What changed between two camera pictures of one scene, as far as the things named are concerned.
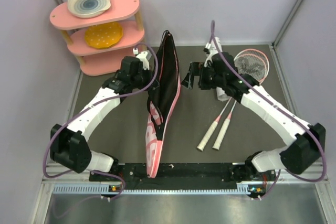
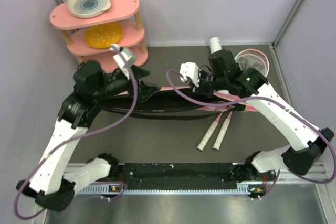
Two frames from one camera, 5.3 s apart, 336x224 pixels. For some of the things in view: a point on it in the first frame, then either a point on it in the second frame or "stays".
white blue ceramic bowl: x=88 y=2 stays
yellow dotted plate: x=104 y=35 stays
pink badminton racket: x=253 y=63 stays
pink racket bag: x=163 y=102 to x=174 y=102
